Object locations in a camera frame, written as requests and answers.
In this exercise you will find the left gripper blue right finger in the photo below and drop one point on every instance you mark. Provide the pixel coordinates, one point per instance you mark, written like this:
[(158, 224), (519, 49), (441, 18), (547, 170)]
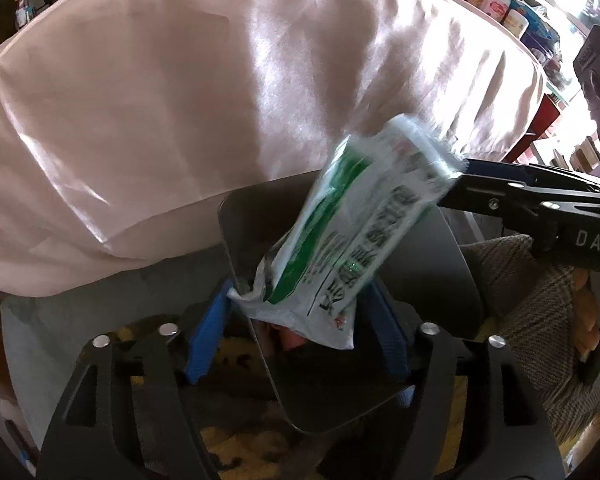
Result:
[(392, 341)]

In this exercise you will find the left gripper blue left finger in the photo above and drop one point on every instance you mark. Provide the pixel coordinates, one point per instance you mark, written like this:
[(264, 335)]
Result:
[(205, 340)]

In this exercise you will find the green white wipes packet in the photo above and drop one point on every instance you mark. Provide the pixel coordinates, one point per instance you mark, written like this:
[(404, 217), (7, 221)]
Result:
[(370, 193)]

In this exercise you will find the pink plastic cup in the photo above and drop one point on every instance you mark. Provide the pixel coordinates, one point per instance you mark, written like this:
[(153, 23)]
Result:
[(289, 339)]

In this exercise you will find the person left hand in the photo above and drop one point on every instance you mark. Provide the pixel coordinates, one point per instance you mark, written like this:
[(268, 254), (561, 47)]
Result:
[(585, 330)]

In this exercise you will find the cream lidded canister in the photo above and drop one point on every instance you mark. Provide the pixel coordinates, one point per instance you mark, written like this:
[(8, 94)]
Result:
[(516, 23)]

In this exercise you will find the white canister pink label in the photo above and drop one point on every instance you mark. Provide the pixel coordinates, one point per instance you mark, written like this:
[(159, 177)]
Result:
[(496, 9)]

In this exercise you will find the pink satin tablecloth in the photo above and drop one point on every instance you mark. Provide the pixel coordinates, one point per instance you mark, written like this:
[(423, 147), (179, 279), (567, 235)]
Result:
[(123, 123)]

